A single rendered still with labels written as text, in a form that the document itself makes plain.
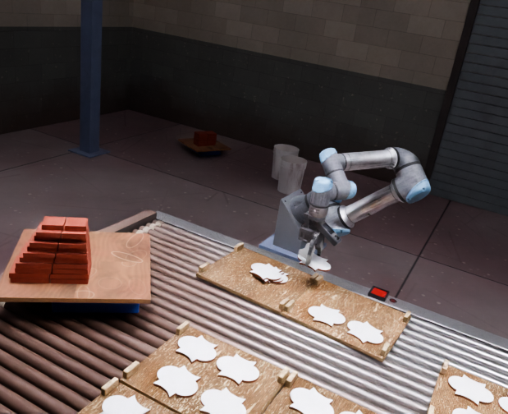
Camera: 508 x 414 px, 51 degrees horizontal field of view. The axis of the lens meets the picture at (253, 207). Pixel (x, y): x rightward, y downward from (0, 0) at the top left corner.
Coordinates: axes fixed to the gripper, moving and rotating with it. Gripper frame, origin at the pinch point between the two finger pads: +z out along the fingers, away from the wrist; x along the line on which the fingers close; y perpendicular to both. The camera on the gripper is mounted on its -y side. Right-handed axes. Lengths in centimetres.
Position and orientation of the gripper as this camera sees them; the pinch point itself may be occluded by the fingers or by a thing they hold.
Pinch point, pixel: (313, 260)
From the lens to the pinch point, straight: 221.6
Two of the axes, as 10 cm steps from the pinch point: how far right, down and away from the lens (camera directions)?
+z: -1.2, 9.2, 3.7
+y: -8.4, -2.9, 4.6
